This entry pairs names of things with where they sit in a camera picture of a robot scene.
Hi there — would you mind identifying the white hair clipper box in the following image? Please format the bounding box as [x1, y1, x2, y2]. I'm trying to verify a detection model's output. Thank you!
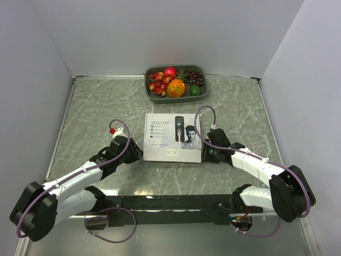
[143, 113, 202, 163]

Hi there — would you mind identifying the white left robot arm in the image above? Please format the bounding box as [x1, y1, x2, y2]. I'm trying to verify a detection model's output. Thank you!
[10, 135, 143, 242]

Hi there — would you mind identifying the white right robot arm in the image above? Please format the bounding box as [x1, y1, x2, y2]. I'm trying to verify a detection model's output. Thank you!
[202, 129, 316, 222]

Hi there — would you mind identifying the grey fruit tray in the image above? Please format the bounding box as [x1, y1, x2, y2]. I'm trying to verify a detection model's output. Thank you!
[143, 65, 208, 104]

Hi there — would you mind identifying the green lime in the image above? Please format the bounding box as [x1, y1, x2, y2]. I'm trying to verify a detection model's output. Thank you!
[189, 85, 201, 96]

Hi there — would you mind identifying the red yellow cherry bunch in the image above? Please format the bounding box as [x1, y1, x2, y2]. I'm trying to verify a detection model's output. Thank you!
[145, 72, 171, 97]

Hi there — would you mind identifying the dark grape bunch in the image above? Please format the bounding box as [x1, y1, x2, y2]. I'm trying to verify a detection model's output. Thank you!
[185, 70, 204, 87]

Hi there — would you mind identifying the red apple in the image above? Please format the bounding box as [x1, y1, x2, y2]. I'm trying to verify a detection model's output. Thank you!
[163, 67, 176, 78]

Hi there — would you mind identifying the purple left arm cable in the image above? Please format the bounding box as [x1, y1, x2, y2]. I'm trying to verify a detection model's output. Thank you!
[16, 118, 137, 243]

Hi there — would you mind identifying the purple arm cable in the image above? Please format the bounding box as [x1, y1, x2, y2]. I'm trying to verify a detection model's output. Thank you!
[193, 106, 312, 238]
[16, 118, 137, 243]

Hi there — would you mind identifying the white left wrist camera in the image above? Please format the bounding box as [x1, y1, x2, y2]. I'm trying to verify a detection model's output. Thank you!
[109, 127, 127, 139]

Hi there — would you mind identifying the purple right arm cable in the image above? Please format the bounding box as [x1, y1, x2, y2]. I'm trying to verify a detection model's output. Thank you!
[193, 106, 312, 238]

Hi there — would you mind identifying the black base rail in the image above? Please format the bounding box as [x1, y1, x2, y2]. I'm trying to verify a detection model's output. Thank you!
[79, 194, 263, 227]

